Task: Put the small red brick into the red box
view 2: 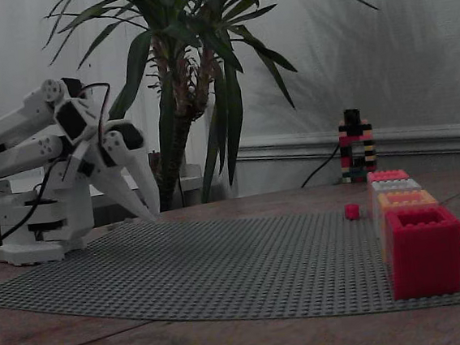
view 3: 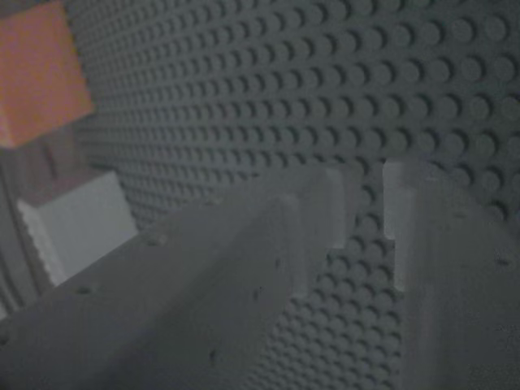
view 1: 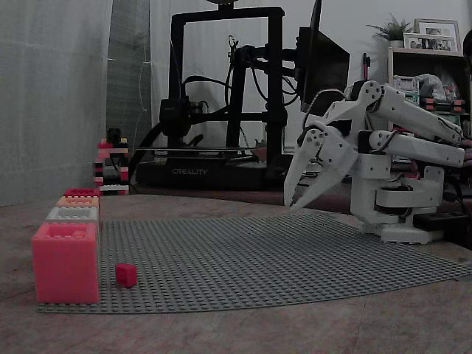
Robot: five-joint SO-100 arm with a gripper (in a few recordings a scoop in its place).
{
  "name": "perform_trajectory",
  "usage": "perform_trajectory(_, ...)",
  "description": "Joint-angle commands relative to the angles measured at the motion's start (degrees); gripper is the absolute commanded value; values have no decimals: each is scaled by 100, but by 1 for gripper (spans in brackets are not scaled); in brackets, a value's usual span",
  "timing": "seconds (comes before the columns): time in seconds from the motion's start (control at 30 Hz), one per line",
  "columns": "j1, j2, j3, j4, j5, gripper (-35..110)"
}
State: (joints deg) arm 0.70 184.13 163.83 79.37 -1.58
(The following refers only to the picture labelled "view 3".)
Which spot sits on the grey brick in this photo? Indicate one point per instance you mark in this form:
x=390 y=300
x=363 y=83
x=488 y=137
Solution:
x=85 y=227

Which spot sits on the grey studded baseplate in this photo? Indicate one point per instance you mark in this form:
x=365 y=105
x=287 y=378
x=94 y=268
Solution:
x=284 y=81

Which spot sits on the orange brick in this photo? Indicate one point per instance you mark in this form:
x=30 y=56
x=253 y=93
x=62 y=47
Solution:
x=36 y=69

